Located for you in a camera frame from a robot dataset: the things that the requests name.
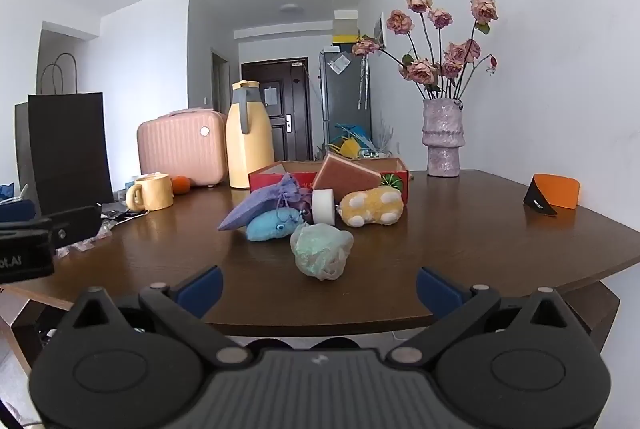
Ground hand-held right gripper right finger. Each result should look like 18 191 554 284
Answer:
388 266 584 367

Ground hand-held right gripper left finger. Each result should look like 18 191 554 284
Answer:
59 265 254 368

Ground blue plush toy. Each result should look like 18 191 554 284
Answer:
246 208 305 242

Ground lavender drawstring pouch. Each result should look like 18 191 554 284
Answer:
218 174 301 231

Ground yellow white plush toy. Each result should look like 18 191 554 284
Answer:
336 186 405 227

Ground pale green mesh bath pouf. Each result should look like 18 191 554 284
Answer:
290 223 354 281

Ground red cardboard box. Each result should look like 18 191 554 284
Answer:
248 156 411 206

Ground purple cloth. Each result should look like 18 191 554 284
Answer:
295 189 315 225

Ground blue bag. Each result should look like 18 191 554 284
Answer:
0 183 36 221

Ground pile of plastic wrappers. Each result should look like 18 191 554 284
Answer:
55 201 151 255

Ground black paper bag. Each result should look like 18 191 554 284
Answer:
15 53 115 217

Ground yellow ceramic mug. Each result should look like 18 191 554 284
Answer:
125 174 174 212

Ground pink ribbed suitcase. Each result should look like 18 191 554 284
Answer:
137 109 228 188

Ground yellow thermos jug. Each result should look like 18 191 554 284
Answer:
225 80 276 188

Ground lilac ceramic vase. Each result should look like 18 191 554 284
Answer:
421 99 467 178

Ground orange black folded card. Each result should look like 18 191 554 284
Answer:
523 174 582 216

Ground blue yellow toy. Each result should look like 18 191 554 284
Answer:
330 124 376 160

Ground dark brown door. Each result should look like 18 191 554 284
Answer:
241 57 312 162

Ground grey refrigerator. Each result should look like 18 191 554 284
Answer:
320 49 373 160

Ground dried pink roses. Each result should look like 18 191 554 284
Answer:
351 0 500 102

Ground yellow box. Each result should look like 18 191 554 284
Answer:
333 10 361 46

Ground wall picture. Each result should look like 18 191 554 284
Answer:
372 12 388 50

